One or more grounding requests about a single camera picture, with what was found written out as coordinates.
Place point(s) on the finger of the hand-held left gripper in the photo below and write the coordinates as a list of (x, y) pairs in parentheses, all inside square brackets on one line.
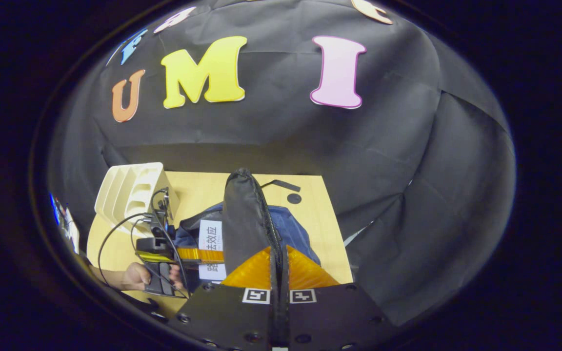
[(198, 256)]

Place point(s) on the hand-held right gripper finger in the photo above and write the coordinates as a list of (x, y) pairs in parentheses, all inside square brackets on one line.
[(284, 273), (274, 273)]

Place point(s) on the thick grey white book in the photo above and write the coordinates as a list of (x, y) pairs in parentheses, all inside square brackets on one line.
[(211, 234)]

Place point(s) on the cream bookshelf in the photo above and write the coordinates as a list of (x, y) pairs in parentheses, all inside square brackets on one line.
[(130, 190)]

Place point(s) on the blue black schoolbag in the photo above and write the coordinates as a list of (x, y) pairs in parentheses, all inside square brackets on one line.
[(244, 214)]

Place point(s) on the black round disc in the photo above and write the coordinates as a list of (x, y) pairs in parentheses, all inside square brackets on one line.
[(294, 198)]

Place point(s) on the white panel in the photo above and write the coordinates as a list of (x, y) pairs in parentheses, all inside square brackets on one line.
[(72, 229)]

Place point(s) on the colourful screen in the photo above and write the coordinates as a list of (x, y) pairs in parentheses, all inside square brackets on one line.
[(56, 209)]

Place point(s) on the black backdrop cloth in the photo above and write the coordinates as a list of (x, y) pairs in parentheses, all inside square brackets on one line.
[(383, 161)]

